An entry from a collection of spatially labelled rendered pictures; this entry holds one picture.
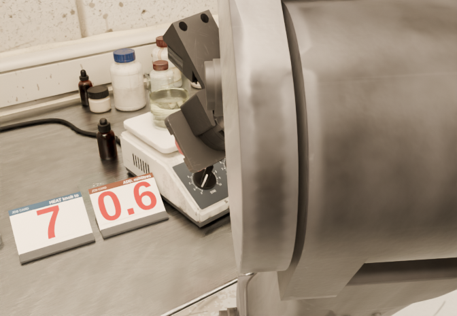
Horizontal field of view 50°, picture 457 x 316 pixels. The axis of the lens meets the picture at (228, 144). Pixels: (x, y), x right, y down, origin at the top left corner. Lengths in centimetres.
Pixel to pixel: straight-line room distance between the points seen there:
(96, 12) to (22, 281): 65
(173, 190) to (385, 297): 51
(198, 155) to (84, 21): 66
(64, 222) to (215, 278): 21
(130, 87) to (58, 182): 27
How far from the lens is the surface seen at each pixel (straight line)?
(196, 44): 47
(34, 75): 105
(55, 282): 61
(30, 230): 67
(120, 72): 96
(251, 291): 31
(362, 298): 16
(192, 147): 50
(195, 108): 47
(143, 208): 68
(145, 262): 61
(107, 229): 66
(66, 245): 65
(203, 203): 64
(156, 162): 67
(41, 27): 108
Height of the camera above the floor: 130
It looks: 28 degrees down
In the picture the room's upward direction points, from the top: 1 degrees counter-clockwise
